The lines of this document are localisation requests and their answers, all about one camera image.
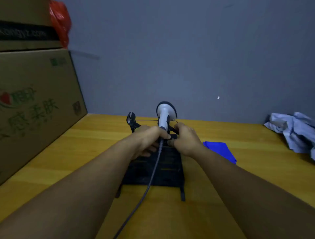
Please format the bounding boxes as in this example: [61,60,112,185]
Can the person's right hand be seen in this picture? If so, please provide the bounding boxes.
[167,122,205,158]

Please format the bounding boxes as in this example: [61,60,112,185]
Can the person's left hand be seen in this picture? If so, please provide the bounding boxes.
[132,126,171,160]

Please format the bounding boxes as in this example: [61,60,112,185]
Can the white handheld barcode scanner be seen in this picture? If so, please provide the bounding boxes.
[156,101,178,139]

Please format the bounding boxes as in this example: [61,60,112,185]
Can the person's left forearm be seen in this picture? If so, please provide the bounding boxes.
[0,132,139,239]

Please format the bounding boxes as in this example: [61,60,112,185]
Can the person's right forearm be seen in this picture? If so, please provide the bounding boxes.
[188,145,315,239]

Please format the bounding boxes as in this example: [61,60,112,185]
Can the crumpled pale blue cloth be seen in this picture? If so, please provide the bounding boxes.
[264,112,315,161]

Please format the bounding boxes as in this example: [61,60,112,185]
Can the large cardboard box green print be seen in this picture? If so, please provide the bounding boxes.
[0,48,88,185]

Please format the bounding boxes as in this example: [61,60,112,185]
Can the red plastic bag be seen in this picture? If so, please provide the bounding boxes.
[48,0,72,49]

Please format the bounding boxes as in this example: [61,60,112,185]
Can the cardboard box black band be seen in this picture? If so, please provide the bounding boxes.
[0,0,63,52]

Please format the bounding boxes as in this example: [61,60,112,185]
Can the thin black wire frame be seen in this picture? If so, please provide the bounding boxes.
[135,119,178,123]

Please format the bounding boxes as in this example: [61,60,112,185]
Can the black fabric pouch with straps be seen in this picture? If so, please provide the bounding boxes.
[115,133,186,202]

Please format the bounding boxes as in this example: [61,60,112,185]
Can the grey scanner cable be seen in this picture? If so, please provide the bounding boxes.
[113,138,164,239]

